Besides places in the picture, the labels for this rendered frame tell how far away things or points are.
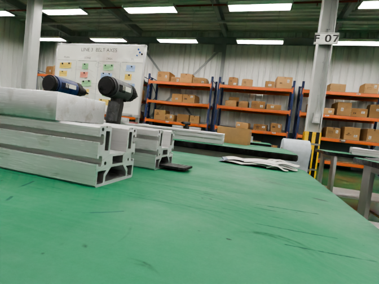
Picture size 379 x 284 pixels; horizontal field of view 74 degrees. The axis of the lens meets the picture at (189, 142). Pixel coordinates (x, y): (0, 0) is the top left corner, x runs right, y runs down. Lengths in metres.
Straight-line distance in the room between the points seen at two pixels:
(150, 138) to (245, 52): 10.91
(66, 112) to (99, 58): 3.64
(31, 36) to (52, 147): 8.87
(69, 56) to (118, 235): 4.19
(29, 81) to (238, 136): 7.54
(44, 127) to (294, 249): 0.35
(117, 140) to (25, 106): 0.14
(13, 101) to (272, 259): 0.40
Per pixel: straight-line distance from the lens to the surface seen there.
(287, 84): 10.13
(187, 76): 10.52
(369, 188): 2.70
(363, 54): 11.81
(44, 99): 0.41
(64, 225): 0.25
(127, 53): 3.82
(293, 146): 3.91
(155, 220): 0.26
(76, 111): 0.43
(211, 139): 1.95
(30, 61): 9.11
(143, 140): 0.54
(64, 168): 0.40
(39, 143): 0.43
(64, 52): 4.45
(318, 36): 6.35
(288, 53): 11.36
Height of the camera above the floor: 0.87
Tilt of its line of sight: 3 degrees down
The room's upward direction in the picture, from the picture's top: 6 degrees clockwise
